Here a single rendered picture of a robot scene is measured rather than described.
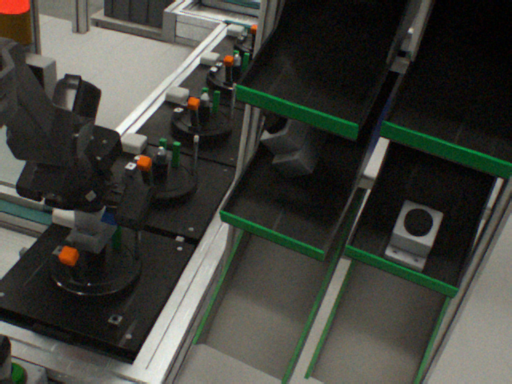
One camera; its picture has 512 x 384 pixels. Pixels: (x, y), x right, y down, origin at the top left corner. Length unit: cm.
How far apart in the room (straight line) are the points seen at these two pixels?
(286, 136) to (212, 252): 38
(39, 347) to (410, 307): 50
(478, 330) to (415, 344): 37
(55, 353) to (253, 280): 29
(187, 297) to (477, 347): 53
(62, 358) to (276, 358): 29
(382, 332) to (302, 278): 13
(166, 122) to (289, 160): 67
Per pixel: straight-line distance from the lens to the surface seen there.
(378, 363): 82
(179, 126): 128
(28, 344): 88
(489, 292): 127
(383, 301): 82
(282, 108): 60
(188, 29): 201
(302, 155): 69
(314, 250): 66
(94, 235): 87
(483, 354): 114
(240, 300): 82
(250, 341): 82
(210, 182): 115
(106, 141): 81
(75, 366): 85
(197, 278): 97
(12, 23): 93
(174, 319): 91
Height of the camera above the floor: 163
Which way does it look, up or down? 35 degrees down
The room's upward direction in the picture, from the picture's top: 9 degrees clockwise
